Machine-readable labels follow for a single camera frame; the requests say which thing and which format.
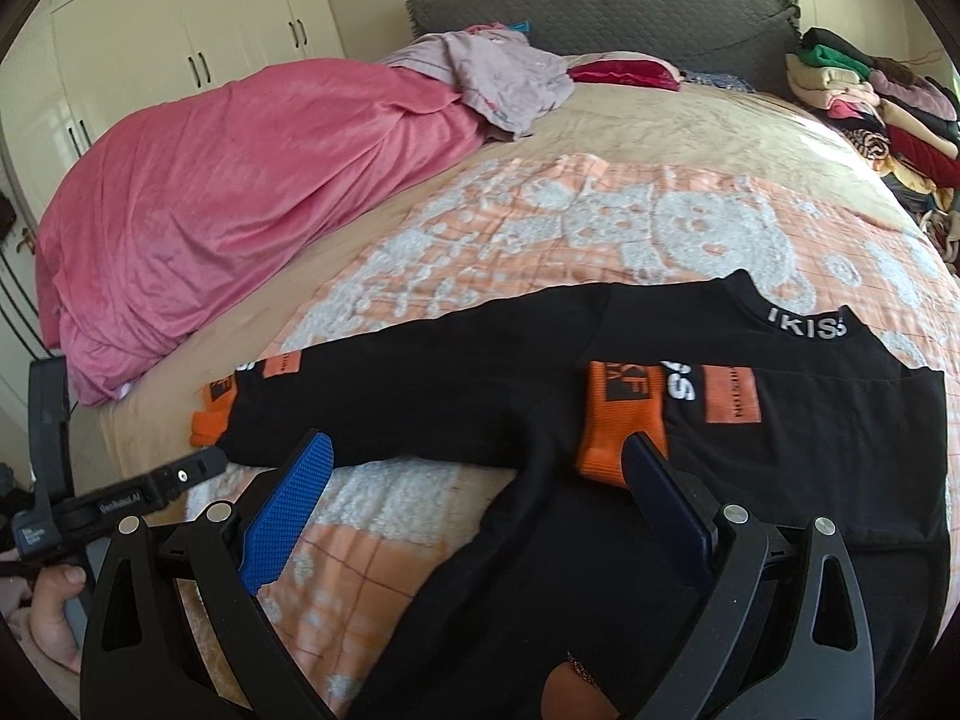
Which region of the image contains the black IKISS sweatshirt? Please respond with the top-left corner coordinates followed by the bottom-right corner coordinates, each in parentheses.
top-left (192, 271), bottom-right (950, 718)

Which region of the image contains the right hand thumb tip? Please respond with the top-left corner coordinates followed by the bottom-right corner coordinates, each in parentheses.
top-left (540, 655), bottom-right (619, 720)

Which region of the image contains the pink duvet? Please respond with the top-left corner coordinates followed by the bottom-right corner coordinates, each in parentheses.
top-left (36, 59), bottom-right (485, 406)

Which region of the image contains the white wardrobe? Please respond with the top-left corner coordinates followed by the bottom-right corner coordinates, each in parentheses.
top-left (2, 0), bottom-right (343, 405)

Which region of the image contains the lilac crumpled garment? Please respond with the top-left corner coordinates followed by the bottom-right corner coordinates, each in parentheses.
top-left (381, 26), bottom-right (574, 138)

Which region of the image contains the pile of folded clothes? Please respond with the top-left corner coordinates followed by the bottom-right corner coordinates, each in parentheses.
top-left (784, 28), bottom-right (958, 273)

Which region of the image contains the grey padded headboard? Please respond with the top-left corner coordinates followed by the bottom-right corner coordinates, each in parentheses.
top-left (407, 0), bottom-right (800, 98)

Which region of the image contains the peach white fleece blanket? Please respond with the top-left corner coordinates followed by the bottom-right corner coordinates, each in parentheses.
top-left (226, 154), bottom-right (958, 718)

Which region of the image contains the dark red folded garment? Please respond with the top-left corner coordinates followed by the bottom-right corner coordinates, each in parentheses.
top-left (568, 59), bottom-right (680, 91)

